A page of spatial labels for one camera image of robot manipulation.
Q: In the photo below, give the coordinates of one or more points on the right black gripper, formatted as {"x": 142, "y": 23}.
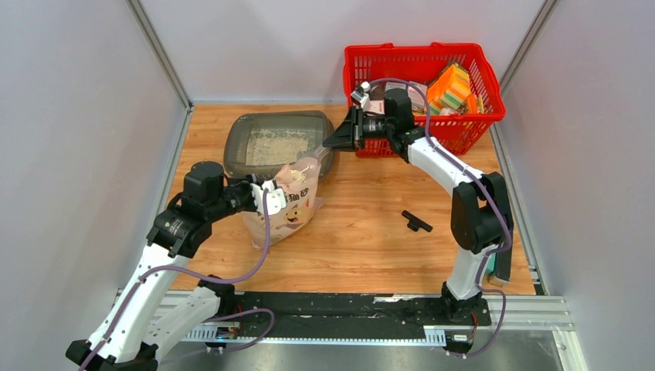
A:
{"x": 344, "y": 137}

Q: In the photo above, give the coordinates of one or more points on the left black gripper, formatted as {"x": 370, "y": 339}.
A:
{"x": 251, "y": 205}

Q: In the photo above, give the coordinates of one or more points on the clear plastic scoop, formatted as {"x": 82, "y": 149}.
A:
{"x": 320, "y": 152}

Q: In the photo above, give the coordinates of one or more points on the pink cat litter bag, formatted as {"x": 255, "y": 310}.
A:
{"x": 299, "y": 181}

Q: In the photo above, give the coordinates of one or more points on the black bag clip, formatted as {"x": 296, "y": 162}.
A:
{"x": 414, "y": 223}

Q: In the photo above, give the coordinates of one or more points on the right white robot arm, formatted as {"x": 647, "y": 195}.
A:
{"x": 481, "y": 219}

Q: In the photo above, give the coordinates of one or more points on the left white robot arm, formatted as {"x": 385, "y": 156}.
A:
{"x": 127, "y": 339}

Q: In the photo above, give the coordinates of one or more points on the grey litter box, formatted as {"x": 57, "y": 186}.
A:
{"x": 261, "y": 143}

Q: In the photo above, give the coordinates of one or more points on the grey small box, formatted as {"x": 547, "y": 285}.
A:
{"x": 416, "y": 97}

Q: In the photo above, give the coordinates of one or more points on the orange sponge pack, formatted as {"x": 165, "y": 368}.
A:
{"x": 451, "y": 93}

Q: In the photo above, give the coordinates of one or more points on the red plastic basket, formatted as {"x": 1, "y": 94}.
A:
{"x": 423, "y": 64}

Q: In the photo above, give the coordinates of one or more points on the teal black brush block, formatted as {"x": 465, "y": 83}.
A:
{"x": 500, "y": 275}

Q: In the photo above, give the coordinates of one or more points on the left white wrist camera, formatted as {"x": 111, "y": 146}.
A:
{"x": 268, "y": 197}

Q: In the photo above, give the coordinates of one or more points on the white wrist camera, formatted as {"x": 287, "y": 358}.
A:
{"x": 360, "y": 95}
{"x": 268, "y": 197}

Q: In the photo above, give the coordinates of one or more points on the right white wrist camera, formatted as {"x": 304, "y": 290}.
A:
{"x": 360, "y": 95}

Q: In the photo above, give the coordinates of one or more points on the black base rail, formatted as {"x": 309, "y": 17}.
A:
{"x": 334, "y": 316}

